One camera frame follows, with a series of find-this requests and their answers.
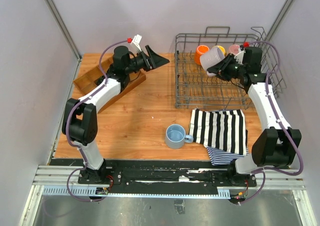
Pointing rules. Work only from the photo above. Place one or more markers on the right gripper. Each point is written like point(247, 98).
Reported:
point(222, 67)

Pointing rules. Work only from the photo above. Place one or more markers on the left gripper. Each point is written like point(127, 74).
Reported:
point(157, 60)

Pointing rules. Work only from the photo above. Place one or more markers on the lilac grey mug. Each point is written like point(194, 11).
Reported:
point(211, 58)

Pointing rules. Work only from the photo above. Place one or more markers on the yellow enamel mug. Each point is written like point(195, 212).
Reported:
point(221, 48)

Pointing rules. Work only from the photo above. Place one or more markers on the pink ghost pattern mug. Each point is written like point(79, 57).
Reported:
point(234, 49)

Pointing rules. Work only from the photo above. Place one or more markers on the orange glass mug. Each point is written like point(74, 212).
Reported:
point(200, 50)

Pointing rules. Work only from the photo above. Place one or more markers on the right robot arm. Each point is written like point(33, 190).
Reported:
point(277, 146)

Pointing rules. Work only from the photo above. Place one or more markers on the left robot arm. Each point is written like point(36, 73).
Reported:
point(80, 122)

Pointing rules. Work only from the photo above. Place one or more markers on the wooden compartment tray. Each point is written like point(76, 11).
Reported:
point(89, 73)

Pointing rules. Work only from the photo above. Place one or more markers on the black white striped cloth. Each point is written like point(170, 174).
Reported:
point(223, 129)

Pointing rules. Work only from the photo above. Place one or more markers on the light blue mug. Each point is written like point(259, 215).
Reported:
point(176, 137)

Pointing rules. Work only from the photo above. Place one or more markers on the blue white striped cloth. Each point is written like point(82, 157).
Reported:
point(220, 157)

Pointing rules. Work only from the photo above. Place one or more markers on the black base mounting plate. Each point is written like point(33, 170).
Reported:
point(149, 171)

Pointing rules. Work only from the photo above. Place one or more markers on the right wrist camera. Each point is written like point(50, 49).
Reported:
point(241, 51)

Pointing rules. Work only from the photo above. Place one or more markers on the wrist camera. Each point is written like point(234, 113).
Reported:
point(241, 51)
point(135, 43)

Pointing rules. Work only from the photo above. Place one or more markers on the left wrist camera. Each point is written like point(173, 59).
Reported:
point(135, 43)

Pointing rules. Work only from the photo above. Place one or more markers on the grey wire dish rack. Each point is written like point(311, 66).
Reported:
point(195, 89)

